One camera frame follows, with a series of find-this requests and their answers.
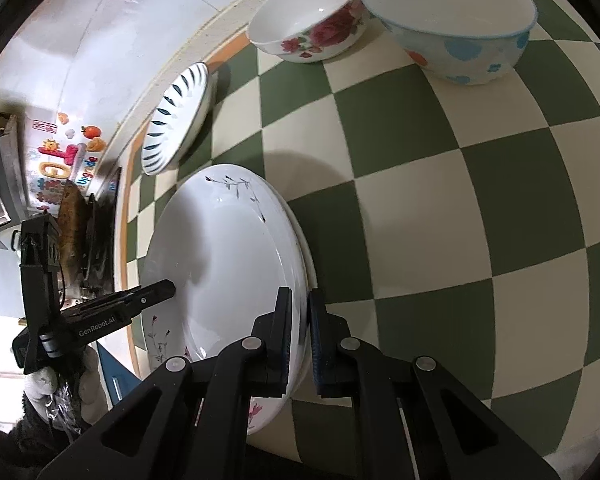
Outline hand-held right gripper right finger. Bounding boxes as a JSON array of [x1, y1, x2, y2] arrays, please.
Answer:
[[307, 287, 563, 480]]

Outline black induction cooker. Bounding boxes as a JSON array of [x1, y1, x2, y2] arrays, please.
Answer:
[[82, 165, 123, 293]]

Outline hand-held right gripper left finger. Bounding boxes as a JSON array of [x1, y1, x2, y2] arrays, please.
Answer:
[[37, 287, 293, 480]]

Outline white plate grey branch print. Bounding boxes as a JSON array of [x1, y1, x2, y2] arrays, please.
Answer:
[[142, 164, 306, 401]]

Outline person's left forearm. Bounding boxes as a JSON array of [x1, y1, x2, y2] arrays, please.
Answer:
[[0, 392, 83, 463]]

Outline white plate pink flower print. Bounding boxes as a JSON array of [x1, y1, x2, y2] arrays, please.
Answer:
[[140, 172, 317, 436]]

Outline white bowl blue flower print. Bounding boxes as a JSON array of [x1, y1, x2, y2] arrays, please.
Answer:
[[361, 0, 537, 86]]

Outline colourful wall stickers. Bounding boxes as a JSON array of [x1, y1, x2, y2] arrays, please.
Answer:
[[27, 112, 103, 206]]

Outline white plate blue leaf pattern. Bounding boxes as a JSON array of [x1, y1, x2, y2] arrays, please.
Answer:
[[141, 62, 216, 176]]

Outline blue cabinet door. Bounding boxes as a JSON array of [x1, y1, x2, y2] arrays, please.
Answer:
[[99, 342, 142, 408]]

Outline metal wok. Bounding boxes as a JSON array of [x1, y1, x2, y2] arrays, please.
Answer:
[[57, 180, 98, 291]]

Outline green cream checkered mat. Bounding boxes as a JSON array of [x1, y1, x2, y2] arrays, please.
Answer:
[[125, 0, 600, 461]]

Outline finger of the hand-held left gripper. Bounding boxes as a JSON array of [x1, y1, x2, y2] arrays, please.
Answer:
[[124, 280, 177, 317]]

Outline person's left hand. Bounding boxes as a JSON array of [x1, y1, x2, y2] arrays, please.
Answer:
[[24, 345, 103, 411]]

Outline white bowl red rose print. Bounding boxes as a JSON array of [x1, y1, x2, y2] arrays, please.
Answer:
[[248, 0, 372, 64]]

